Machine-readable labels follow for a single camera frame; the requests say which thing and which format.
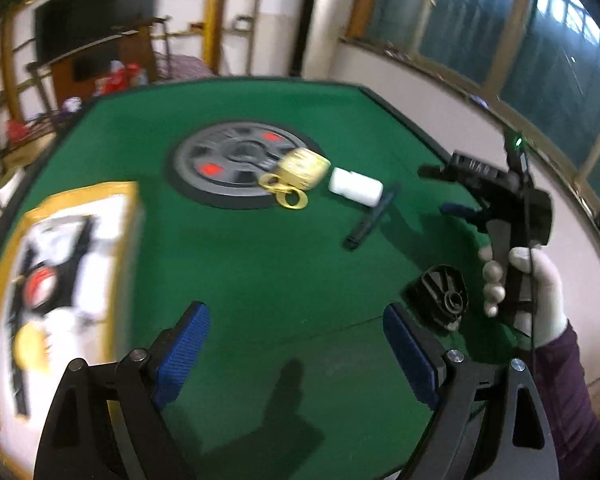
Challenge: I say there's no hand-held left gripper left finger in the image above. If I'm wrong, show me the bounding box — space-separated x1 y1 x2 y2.
32 301 212 480

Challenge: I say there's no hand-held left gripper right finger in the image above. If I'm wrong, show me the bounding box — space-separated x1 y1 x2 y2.
382 302 561 480

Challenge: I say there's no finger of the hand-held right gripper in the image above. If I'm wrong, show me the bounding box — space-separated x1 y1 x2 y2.
440 202 487 225
417 164 453 182

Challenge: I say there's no black ribbed round part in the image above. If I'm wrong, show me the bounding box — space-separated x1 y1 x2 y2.
402 264 468 333

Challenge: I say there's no white tray with yellow rim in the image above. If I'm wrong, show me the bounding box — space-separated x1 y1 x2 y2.
0 181 146 480

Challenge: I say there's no yellow round cap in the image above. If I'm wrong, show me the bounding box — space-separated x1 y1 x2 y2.
12 322 51 373

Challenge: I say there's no person's right forearm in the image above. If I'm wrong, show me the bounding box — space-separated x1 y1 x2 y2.
532 320 600 480

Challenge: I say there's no person's right hand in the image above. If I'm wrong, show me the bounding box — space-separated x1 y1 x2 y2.
479 246 569 350

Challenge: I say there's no long black pen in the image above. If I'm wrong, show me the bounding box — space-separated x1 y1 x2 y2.
343 187 400 252

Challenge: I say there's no green mahjong table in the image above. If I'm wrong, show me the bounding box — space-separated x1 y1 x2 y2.
0 76 521 480

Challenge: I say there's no large window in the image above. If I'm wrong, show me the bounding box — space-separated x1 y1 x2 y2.
347 0 600 221

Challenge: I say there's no grey round table dial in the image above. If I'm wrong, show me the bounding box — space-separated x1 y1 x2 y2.
166 120 326 211

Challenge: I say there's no patterned cushion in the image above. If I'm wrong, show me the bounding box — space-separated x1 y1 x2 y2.
155 52 216 81

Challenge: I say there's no small red plastic bag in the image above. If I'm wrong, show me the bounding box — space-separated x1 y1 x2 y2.
5 120 31 144

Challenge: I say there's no wooden cabinet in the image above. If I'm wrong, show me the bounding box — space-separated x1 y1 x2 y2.
50 0 173 86

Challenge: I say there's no yellow framed wall shelf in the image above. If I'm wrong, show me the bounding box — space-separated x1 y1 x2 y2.
202 0 268 78

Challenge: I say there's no black wall television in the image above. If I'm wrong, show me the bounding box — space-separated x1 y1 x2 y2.
34 0 156 68

